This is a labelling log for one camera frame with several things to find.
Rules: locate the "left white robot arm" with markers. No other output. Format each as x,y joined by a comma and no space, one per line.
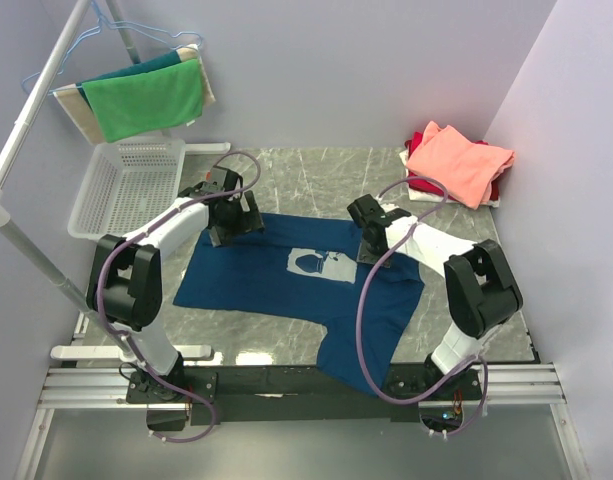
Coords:
126,286

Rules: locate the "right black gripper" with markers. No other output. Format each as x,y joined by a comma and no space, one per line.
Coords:
364,257

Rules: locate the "white clothes rack pole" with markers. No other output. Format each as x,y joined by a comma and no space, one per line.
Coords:
11,149

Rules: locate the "teal towel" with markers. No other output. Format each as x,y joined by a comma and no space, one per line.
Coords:
136,67

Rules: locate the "blue wire hanger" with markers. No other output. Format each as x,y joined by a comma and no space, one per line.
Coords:
95,19

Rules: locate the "salmon folded t shirt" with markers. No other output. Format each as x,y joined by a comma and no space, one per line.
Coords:
466,169

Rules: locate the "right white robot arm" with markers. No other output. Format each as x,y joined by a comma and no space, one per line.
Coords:
482,292

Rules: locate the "blue t shirt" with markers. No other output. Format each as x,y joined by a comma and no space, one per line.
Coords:
306,268

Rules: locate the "green towel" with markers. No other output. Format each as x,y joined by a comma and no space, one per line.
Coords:
160,99

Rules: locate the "white plastic laundry basket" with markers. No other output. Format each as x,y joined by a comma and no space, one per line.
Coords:
126,185

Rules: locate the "black base beam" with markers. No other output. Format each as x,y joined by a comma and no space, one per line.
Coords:
297,392

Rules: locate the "white rack foot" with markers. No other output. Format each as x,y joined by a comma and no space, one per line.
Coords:
206,147

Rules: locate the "aluminium rail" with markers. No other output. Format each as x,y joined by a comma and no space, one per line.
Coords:
104,388

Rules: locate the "white folded t shirt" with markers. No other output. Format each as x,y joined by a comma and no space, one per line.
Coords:
415,195

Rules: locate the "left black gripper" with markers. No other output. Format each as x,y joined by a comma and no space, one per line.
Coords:
249,221

